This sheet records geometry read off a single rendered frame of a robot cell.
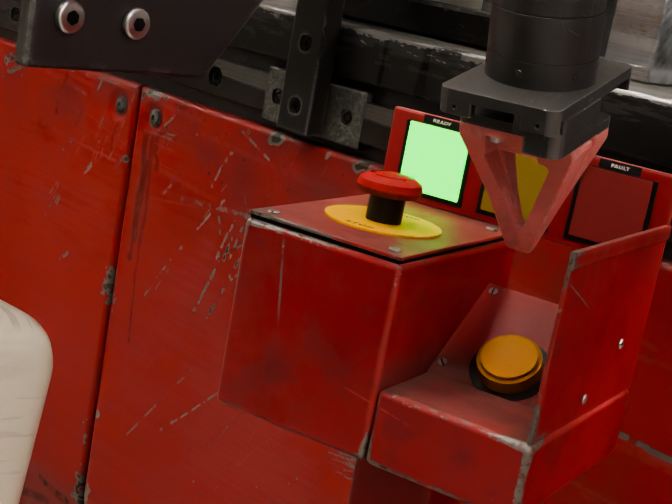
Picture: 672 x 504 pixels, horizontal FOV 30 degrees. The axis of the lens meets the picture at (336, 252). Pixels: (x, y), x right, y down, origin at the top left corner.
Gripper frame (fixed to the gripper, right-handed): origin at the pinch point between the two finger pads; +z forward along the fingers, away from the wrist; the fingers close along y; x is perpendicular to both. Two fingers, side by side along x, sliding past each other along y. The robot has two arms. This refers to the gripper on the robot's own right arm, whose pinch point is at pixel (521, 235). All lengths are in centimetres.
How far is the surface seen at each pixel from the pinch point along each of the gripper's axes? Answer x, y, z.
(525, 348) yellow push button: -0.6, 1.1, 7.4
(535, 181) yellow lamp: 3.8, 10.7, 1.2
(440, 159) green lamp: 10.7, 10.7, 1.4
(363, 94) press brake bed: 27.3, 28.5, 5.1
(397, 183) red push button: 8.7, 1.4, -0.4
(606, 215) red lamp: -1.1, 10.4, 2.1
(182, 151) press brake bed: 49, 31, 16
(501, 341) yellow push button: 0.9, 1.1, 7.5
